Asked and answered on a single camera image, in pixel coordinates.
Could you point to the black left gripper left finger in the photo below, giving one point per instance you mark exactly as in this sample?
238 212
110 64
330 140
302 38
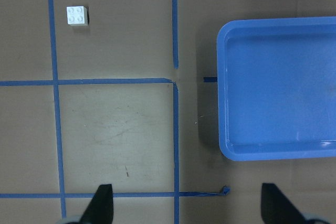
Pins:
100 209

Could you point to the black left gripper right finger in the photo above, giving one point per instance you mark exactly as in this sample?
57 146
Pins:
276 207

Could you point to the blue plastic tray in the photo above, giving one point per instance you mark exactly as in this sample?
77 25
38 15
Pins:
276 88

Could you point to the white toy block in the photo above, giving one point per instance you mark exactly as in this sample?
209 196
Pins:
77 16

